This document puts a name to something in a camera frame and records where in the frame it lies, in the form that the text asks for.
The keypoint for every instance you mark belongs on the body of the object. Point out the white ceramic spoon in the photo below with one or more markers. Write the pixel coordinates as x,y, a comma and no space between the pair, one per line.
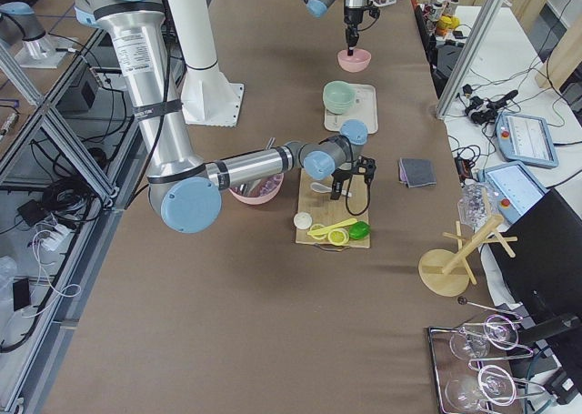
321,188

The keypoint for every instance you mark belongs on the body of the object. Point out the small pink bowl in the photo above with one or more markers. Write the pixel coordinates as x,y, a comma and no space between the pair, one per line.
358,61

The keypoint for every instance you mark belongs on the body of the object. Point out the green bowl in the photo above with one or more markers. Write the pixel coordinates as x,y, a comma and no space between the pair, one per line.
338,97

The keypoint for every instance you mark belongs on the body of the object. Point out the large pink bowl with cutlery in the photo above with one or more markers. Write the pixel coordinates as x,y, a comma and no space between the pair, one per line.
261,192

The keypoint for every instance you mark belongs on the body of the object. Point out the bamboo cutting board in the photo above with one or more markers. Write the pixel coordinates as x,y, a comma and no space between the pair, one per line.
326,211

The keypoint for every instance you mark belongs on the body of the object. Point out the lemon slice toy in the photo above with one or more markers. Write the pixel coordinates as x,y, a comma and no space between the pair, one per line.
338,236

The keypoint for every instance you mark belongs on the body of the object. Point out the cream plastic tray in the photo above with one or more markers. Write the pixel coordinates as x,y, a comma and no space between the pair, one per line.
364,109

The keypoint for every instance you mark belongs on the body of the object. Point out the grey folded cloth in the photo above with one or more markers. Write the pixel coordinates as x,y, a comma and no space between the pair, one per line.
415,172

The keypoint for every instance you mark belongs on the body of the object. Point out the wooden mug tree stand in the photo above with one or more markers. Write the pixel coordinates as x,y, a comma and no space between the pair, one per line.
448,273

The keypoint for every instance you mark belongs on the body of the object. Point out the blue teach pendant tablet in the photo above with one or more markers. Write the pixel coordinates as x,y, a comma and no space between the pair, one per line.
526,139

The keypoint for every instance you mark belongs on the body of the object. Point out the wine glass upper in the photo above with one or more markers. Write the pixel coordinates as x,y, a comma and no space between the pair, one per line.
474,340

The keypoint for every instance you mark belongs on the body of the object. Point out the wine glass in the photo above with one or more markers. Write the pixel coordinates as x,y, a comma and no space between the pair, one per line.
474,340
489,390

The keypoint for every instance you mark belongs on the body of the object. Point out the black computer monitor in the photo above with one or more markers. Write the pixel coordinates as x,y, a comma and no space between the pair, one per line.
545,273

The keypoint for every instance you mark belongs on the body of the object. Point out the wine glass lower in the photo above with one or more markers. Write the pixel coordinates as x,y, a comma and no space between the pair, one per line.
489,390

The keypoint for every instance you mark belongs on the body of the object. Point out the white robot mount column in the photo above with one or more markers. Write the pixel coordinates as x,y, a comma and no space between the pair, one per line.
208,98

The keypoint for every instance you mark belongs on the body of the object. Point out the aluminium frame post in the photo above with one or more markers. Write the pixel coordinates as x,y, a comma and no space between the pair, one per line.
479,31

